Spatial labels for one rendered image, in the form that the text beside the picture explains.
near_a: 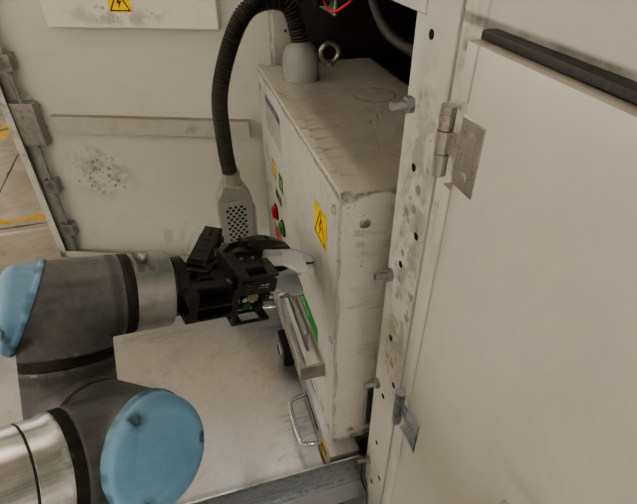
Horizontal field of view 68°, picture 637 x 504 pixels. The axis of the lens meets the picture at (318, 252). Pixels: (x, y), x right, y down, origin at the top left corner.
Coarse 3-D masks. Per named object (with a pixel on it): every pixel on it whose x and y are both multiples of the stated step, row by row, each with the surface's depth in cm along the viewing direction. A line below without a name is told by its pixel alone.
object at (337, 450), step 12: (288, 312) 102; (300, 348) 94; (300, 360) 92; (312, 384) 87; (312, 396) 85; (312, 408) 85; (312, 420) 87; (324, 420) 81; (324, 432) 79; (336, 444) 78; (348, 444) 78; (336, 456) 76; (348, 456) 77
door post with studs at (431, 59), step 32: (448, 0) 33; (416, 32) 38; (448, 32) 33; (416, 64) 39; (448, 64) 34; (416, 96) 40; (416, 128) 40; (416, 160) 41; (416, 192) 42; (416, 224) 44; (416, 256) 45; (384, 320) 58; (384, 352) 58; (384, 384) 61; (384, 416) 63; (384, 448) 65
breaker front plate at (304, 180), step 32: (288, 128) 70; (288, 160) 74; (288, 192) 78; (320, 192) 58; (288, 224) 84; (320, 256) 64; (320, 288) 67; (320, 320) 71; (320, 352) 75; (320, 384) 80
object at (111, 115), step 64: (0, 0) 95; (64, 0) 92; (128, 0) 91; (192, 0) 90; (0, 64) 101; (64, 64) 102; (128, 64) 101; (192, 64) 100; (256, 64) 99; (64, 128) 109; (128, 128) 108; (192, 128) 107; (256, 128) 108; (64, 192) 122; (128, 192) 121; (192, 192) 119; (256, 192) 118; (64, 256) 132
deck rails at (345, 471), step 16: (336, 464) 76; (352, 464) 78; (272, 480) 74; (288, 480) 75; (304, 480) 76; (320, 480) 78; (336, 480) 80; (352, 480) 80; (224, 496) 72; (240, 496) 74; (256, 496) 75; (272, 496) 77; (288, 496) 78
